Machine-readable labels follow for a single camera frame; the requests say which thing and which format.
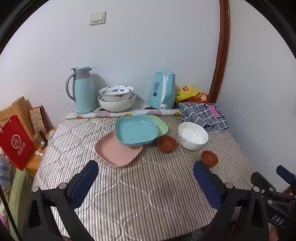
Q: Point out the fruit print table mat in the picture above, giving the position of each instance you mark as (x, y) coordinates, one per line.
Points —
(138, 112)

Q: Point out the orange snack bag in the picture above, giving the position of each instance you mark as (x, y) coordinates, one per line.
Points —
(203, 97)

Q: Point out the large white serving bowl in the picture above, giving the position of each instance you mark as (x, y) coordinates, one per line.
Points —
(116, 105)

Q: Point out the small dark bottle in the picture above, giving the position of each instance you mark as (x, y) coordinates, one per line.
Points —
(43, 138)

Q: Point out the striped quilted blanket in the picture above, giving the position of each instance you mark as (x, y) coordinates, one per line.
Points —
(143, 197)

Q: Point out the red paper bag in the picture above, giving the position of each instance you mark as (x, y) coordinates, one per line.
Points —
(16, 146)

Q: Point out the yellow snack bag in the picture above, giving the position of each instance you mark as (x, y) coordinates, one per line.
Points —
(187, 92)

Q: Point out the dark blue checked cloth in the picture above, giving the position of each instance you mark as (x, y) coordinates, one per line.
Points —
(203, 113)

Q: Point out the small brown bowl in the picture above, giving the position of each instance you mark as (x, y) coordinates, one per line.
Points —
(209, 158)
(167, 143)

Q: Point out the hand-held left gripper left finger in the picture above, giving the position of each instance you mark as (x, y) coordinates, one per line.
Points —
(86, 180)

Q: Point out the green square plate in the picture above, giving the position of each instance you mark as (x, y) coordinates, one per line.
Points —
(161, 126)

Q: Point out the brown wooden door frame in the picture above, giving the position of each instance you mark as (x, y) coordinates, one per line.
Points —
(220, 58)

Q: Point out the white wall switch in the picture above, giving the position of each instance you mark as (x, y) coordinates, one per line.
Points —
(97, 18)

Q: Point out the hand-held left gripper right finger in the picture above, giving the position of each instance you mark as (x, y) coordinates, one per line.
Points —
(205, 183)

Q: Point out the white bowl with grey swirls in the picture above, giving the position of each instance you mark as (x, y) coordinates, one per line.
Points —
(193, 136)

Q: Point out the white bowl with blue-red print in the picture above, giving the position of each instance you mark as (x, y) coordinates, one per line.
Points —
(116, 91)

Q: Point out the wooden side table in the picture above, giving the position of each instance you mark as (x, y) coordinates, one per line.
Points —
(34, 164)

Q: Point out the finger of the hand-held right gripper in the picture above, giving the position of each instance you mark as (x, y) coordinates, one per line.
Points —
(261, 182)
(286, 174)

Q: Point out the light blue electric kettle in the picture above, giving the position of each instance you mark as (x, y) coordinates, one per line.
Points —
(159, 92)

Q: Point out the light blue thermos jug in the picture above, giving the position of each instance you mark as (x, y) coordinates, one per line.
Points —
(84, 92)

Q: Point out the green cloth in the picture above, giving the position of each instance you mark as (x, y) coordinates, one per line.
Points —
(20, 197)

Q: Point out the brown paper bag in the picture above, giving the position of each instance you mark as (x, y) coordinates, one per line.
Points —
(19, 109)

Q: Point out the blue square plate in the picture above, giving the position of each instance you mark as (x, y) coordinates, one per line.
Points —
(135, 129)

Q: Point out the pink square plate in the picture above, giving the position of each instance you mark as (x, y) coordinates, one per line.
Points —
(115, 153)

